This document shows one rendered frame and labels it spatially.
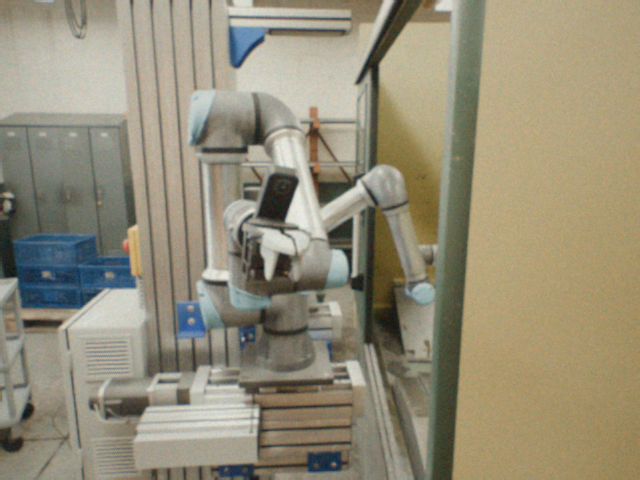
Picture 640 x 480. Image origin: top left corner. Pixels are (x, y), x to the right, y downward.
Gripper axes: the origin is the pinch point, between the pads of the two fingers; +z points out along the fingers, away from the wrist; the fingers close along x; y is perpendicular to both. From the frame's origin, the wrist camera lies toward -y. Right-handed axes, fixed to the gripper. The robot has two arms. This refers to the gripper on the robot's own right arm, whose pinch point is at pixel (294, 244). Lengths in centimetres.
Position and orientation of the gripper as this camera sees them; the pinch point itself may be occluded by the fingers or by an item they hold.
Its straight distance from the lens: 57.5
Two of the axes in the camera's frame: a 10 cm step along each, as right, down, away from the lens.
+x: -9.4, -0.6, -3.4
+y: -1.3, 9.8, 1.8
